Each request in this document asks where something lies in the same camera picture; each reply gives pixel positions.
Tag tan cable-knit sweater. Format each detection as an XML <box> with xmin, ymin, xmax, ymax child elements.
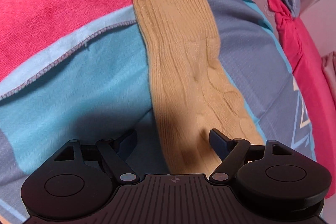
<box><xmin>133</xmin><ymin>0</ymin><xmax>263</xmax><ymax>175</ymax></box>

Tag blue grey patterned bedsheet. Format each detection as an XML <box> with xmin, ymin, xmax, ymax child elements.
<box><xmin>1</xmin><ymin>0</ymin><xmax>315</xmax><ymax>223</ymax></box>

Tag red mattress sheet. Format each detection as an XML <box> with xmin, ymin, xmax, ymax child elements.
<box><xmin>233</xmin><ymin>0</ymin><xmax>336</xmax><ymax>183</ymax></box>

